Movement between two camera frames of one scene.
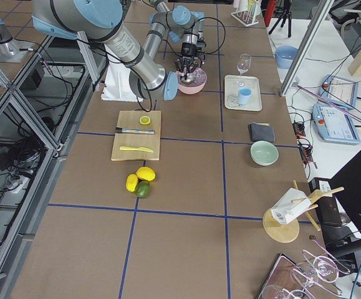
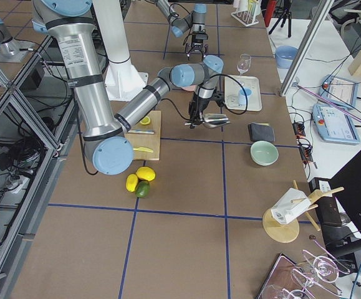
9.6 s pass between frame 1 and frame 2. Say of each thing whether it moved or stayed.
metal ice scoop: moved
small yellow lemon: stayed
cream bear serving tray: stayed
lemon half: stayed
